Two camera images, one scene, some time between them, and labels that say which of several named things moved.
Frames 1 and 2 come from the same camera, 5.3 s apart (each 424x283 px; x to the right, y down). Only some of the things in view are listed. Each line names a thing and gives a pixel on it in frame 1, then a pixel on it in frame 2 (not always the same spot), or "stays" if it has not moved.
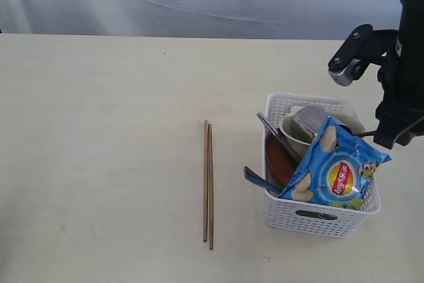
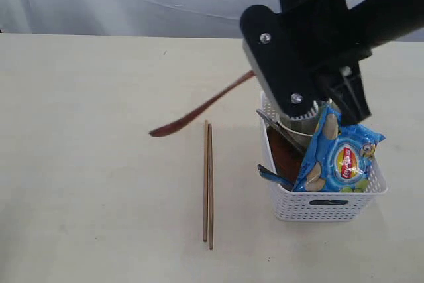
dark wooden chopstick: x=211 y=182 stays
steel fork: x=251 y=176 to x=265 y=173
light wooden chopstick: x=205 y=177 stays
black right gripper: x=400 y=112 to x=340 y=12
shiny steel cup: x=308 y=120 to x=321 y=104
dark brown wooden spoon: x=367 y=133 to x=169 y=129
